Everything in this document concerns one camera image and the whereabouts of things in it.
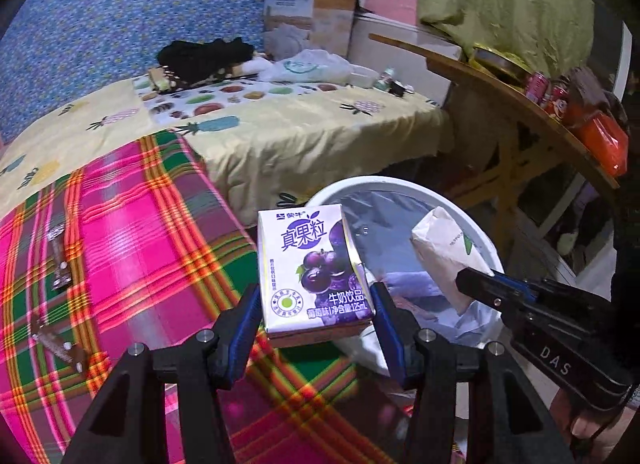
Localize gold round tin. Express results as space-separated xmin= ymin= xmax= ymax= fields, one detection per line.
xmin=470 ymin=44 xmax=532 ymax=83

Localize brown polka dot cloth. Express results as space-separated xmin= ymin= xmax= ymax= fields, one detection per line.
xmin=147 ymin=64 xmax=261 ymax=93

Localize fruit print cloth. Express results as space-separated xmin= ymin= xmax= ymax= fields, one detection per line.
xmin=132 ymin=76 xmax=351 ymax=127

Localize brown candy wrapper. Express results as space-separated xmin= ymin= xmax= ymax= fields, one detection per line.
xmin=47 ymin=224 xmax=72 ymax=291
xmin=30 ymin=319 xmax=92 ymax=371

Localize yellow pineapple bed sheet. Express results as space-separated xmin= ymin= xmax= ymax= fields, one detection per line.
xmin=0 ymin=76 xmax=453 ymax=225

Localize white round trash bin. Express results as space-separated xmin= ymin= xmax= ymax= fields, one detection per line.
xmin=302 ymin=176 xmax=506 ymax=380

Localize person's right hand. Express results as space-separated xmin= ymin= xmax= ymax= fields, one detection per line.
xmin=570 ymin=394 xmax=633 ymax=463

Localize blue floral headboard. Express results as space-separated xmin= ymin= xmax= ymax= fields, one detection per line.
xmin=0 ymin=0 xmax=321 ymax=145

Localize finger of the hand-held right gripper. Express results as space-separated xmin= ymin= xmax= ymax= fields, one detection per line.
xmin=455 ymin=268 xmax=538 ymax=317
xmin=490 ymin=269 xmax=540 ymax=301

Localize grey bin liner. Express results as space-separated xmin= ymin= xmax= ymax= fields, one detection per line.
xmin=312 ymin=186 xmax=501 ymax=375

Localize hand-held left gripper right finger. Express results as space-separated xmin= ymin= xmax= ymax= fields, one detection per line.
xmin=367 ymin=281 xmax=576 ymax=464

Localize dark brown packet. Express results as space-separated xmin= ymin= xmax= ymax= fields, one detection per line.
xmin=560 ymin=66 xmax=617 ymax=110

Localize pink plaid blanket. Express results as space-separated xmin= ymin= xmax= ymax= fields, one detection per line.
xmin=0 ymin=131 xmax=416 ymax=464

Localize white chest freezer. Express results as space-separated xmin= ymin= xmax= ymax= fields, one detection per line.
xmin=350 ymin=11 xmax=463 ymax=107

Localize orange snack packet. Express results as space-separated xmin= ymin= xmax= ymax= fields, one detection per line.
xmin=570 ymin=104 xmax=631 ymax=178

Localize printed cardboard box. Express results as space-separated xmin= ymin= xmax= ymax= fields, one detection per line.
xmin=257 ymin=0 xmax=377 ymax=62

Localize wooden table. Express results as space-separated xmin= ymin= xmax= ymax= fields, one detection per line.
xmin=369 ymin=34 xmax=623 ymax=255

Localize cream paper bag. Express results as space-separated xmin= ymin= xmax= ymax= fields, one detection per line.
xmin=410 ymin=206 xmax=496 ymax=315

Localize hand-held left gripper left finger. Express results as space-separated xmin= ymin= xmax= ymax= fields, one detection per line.
xmin=62 ymin=284 xmax=263 ymax=464

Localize black clothes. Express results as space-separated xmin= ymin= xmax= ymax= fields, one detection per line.
xmin=157 ymin=38 xmax=256 ymax=84

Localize red drink can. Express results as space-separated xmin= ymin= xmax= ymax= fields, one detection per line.
xmin=525 ymin=71 xmax=551 ymax=104
xmin=545 ymin=84 xmax=569 ymax=118

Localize purple milk carton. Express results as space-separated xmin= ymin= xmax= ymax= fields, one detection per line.
xmin=257 ymin=204 xmax=376 ymax=349

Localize white plastic bag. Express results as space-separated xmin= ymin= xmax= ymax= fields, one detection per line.
xmin=260 ymin=48 xmax=353 ymax=85

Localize white plastic container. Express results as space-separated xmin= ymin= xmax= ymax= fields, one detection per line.
xmin=350 ymin=66 xmax=381 ymax=89

